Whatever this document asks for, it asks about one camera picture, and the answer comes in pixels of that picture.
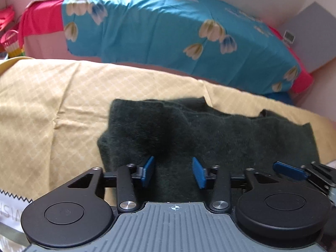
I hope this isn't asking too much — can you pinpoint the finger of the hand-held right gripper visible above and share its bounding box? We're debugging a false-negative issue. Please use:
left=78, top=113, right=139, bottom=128
left=273, top=161, right=336, bottom=202

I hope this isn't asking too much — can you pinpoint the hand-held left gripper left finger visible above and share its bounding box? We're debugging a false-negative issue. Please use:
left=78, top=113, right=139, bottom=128
left=67, top=156, right=155, bottom=214

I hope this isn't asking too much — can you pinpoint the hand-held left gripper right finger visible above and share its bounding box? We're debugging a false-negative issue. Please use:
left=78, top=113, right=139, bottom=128
left=192, top=157, right=282, bottom=213

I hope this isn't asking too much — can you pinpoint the dark green sweater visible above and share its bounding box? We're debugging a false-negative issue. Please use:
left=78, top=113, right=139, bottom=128
left=97, top=97, right=321, bottom=202

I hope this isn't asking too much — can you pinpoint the yellow quilted blanket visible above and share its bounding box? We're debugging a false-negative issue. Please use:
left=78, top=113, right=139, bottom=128
left=0, top=58, right=336, bottom=208

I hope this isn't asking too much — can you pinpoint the grey headboard panel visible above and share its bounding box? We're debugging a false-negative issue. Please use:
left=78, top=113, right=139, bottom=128
left=278, top=1, right=336, bottom=74

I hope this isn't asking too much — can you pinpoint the white zigzag-edged bag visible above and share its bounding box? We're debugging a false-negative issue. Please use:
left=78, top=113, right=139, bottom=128
left=0, top=188, right=33, bottom=234

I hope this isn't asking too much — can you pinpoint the colourful woven basket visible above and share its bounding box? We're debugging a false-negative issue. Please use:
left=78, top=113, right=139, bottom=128
left=0, top=30, right=25, bottom=58

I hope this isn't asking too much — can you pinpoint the red bag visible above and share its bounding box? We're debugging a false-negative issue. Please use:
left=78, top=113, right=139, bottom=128
left=0, top=5, right=16, bottom=29

